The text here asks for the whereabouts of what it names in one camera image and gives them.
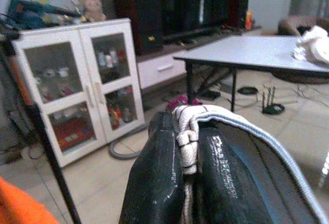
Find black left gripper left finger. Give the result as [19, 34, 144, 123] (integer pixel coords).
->
[119, 111, 186, 224]

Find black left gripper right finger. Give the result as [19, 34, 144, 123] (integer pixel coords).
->
[192, 127, 276, 224]

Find white jacket with black lining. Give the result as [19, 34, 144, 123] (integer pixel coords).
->
[171, 104, 329, 224]

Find pink slippers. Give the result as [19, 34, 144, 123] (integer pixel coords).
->
[167, 95, 203, 109]

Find black round disc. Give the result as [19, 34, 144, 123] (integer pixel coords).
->
[237, 86, 259, 96]

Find black garment rack pole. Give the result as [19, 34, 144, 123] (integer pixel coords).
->
[24, 100, 83, 224]

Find white drawer unit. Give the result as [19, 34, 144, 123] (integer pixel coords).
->
[136, 50, 188, 90]

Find grey folding table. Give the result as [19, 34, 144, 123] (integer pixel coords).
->
[173, 35, 329, 113]

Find orange shirt with blue print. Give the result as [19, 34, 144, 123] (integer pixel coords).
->
[0, 176, 60, 224]

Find white glass door cabinet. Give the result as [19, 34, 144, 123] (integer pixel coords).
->
[11, 18, 146, 168]

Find small orange figurine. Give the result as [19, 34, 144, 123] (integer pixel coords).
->
[245, 10, 255, 31]

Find white garment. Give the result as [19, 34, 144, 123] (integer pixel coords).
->
[293, 25, 329, 65]

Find beige plush toy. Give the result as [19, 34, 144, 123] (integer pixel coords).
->
[82, 0, 107, 23]

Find blue printed box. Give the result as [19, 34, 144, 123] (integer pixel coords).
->
[6, 0, 83, 29]

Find grey hose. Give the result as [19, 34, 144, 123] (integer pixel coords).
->
[107, 125, 152, 161]

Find black wall unit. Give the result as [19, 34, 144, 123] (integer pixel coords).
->
[96, 0, 251, 57]

